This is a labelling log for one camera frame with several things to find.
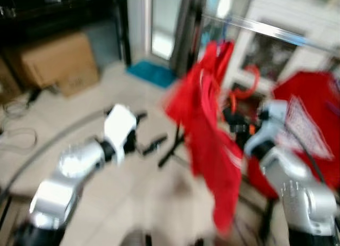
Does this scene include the red plastic hanger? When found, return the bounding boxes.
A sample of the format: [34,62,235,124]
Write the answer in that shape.
[228,64,261,113]

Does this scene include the blue plastic hanger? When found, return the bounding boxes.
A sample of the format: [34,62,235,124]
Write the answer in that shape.
[219,22,235,45]

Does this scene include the black rack leg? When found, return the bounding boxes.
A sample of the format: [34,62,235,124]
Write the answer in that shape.
[158,126,188,169]

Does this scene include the plain red shirt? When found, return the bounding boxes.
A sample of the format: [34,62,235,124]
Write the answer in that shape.
[164,40,246,237]

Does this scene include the blue floor mat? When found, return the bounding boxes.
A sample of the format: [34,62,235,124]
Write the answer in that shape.
[126,60,177,89]

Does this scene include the red t-shirt triangle print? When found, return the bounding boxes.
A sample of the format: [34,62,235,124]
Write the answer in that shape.
[247,71,340,200]

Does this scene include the brown cardboard box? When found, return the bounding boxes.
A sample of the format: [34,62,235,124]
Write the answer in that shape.
[4,31,101,98]

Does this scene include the white cabinet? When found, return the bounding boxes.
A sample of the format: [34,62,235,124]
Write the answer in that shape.
[220,0,340,95]

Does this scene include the black shelf unit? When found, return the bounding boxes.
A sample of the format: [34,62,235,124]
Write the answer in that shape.
[0,0,132,66]

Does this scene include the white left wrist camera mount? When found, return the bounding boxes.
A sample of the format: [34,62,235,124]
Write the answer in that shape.
[104,104,140,166]

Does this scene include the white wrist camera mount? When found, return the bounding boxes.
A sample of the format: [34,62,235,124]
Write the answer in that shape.
[104,104,140,166]
[245,100,290,156]

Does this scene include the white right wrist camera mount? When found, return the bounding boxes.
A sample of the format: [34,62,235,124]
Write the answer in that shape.
[245,100,290,156]

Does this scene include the glass door metal frame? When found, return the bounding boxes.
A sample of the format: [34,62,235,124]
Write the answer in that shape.
[142,0,194,63]

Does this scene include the silver clothes rack rail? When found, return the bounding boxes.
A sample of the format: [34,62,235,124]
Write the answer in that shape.
[201,11,340,51]

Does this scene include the black floor cable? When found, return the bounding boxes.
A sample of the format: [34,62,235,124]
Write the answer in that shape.
[0,89,43,154]

